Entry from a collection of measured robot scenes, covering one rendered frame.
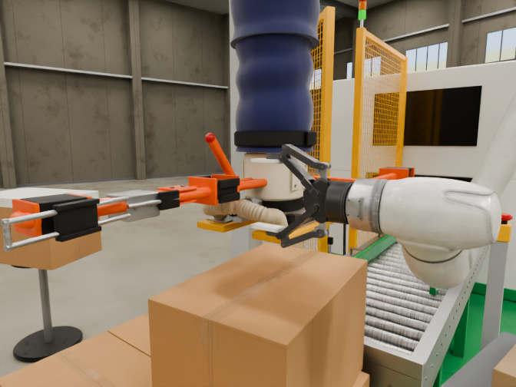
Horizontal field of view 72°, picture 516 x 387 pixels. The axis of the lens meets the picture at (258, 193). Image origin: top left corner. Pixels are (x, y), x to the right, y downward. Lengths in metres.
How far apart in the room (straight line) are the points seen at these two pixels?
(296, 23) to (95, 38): 12.57
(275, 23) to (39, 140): 11.95
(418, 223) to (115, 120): 12.79
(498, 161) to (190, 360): 0.78
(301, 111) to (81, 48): 12.44
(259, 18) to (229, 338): 0.75
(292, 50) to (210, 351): 0.74
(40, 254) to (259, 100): 1.76
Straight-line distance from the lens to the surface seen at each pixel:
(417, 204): 0.56
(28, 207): 0.59
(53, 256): 2.34
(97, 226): 0.58
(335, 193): 0.61
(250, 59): 0.96
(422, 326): 1.81
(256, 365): 0.83
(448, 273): 0.69
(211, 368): 0.92
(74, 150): 12.83
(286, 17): 0.96
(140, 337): 1.64
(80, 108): 12.91
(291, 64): 0.94
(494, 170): 0.76
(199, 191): 0.75
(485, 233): 0.57
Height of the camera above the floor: 1.34
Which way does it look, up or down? 8 degrees down
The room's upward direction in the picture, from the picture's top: straight up
